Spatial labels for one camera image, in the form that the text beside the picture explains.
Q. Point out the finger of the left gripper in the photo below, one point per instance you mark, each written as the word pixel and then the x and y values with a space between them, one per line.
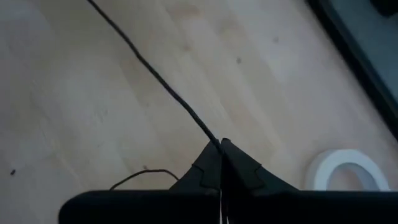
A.
pixel 264 205
pixel 186 205

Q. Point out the white tape roll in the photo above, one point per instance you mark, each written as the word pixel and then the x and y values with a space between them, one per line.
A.
pixel 320 171

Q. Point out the black table edge rail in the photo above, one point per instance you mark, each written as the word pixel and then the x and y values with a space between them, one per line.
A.
pixel 354 56

